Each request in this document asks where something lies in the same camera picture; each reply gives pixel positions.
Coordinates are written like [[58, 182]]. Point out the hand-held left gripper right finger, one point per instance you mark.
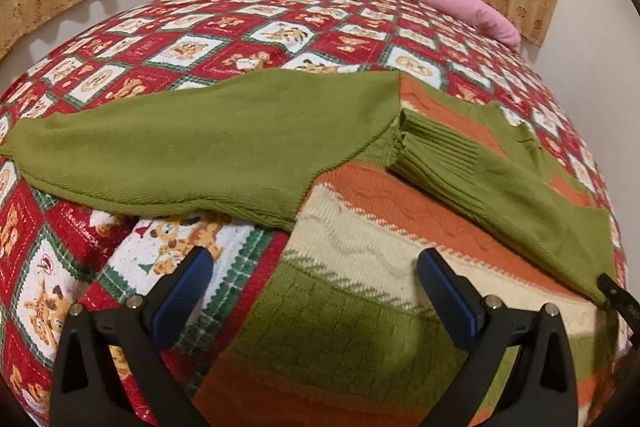
[[446, 288]]

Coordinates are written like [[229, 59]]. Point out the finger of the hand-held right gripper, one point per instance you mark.
[[613, 293]]

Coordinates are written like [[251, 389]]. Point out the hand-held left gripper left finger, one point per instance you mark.
[[189, 273]]

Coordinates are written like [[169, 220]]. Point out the green orange knit sweater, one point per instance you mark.
[[225, 147]]

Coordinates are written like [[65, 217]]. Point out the red printed blanket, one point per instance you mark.
[[60, 257]]

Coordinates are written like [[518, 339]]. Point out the pink pillow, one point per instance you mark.
[[465, 7]]

